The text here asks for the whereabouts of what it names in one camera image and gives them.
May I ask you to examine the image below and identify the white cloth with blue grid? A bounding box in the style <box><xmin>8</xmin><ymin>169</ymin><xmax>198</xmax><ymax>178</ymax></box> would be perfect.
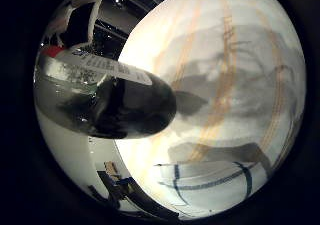
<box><xmin>153</xmin><ymin>160</ymin><xmax>269</xmax><ymax>210</ymax></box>

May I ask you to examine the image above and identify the clear spray bottle white head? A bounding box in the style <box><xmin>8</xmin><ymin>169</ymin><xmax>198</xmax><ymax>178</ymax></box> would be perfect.
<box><xmin>33</xmin><ymin>44</ymin><xmax>178</xmax><ymax>141</ymax></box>

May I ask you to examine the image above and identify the wooden and blue stand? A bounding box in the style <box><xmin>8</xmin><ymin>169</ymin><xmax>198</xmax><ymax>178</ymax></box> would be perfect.
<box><xmin>88</xmin><ymin>160</ymin><xmax>144</xmax><ymax>208</ymax></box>

